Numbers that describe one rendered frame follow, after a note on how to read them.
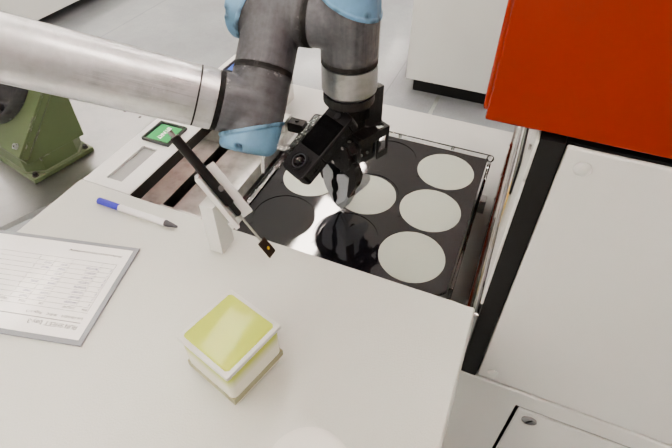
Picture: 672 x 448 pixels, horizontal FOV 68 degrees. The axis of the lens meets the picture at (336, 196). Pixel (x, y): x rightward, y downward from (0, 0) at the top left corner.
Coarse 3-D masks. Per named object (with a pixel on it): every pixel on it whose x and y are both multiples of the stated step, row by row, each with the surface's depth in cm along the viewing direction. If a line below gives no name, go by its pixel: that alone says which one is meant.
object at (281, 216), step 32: (384, 160) 91; (416, 160) 91; (480, 160) 91; (288, 192) 85; (448, 192) 85; (256, 224) 79; (288, 224) 79; (320, 224) 79; (352, 224) 79; (384, 224) 79; (320, 256) 74; (352, 256) 74; (448, 256) 74; (416, 288) 70
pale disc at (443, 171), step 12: (432, 156) 92; (444, 156) 92; (420, 168) 90; (432, 168) 90; (444, 168) 90; (456, 168) 90; (468, 168) 90; (432, 180) 87; (444, 180) 87; (456, 180) 87; (468, 180) 87
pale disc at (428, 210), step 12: (420, 192) 85; (432, 192) 85; (408, 204) 83; (420, 204) 83; (432, 204) 83; (444, 204) 83; (456, 204) 83; (408, 216) 81; (420, 216) 81; (432, 216) 81; (444, 216) 81; (456, 216) 81; (420, 228) 79; (432, 228) 79; (444, 228) 79
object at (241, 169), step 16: (224, 160) 94; (240, 160) 94; (256, 160) 94; (272, 160) 99; (240, 176) 91; (256, 176) 94; (192, 192) 88; (240, 192) 89; (176, 208) 85; (192, 208) 85
